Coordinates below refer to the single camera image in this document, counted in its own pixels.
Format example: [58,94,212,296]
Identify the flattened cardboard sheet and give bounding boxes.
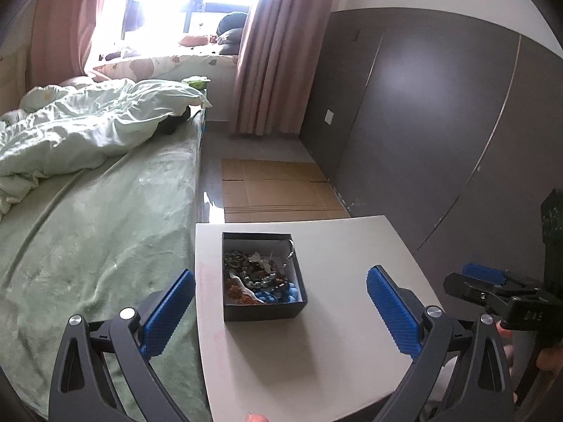
[221,158,351,223]

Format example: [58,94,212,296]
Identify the silver ring bangle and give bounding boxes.
[278,238,297,270]

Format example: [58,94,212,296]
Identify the light green duvet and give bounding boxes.
[0,78,213,217]

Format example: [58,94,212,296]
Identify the bed with green sheet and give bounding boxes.
[0,108,212,422]

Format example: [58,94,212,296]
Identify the red cord bracelet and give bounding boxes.
[226,273,261,305]

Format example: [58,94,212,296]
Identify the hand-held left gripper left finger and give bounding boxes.
[48,268,196,422]

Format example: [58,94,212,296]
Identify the pink curtain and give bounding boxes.
[230,0,334,138]
[32,0,112,85]

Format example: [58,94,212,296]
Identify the floral window seat cushion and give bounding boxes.
[92,52,240,83]

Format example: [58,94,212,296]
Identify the blue knitted flower bracelet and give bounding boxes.
[254,282,302,305]

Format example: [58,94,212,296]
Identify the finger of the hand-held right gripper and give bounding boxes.
[443,271,506,315]
[462,263,526,291]

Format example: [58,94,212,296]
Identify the dark beaded bracelets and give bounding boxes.
[223,250,292,290]

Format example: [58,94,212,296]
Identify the person's right hand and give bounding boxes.
[537,345,563,373]

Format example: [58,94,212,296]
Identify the black jewelry box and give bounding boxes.
[222,231,308,323]

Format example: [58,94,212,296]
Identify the dark cushion on windowsill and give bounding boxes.
[215,12,249,57]

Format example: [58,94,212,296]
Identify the beige padded headboard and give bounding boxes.
[0,46,33,113]

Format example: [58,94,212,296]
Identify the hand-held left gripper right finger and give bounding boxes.
[367,266,516,422]

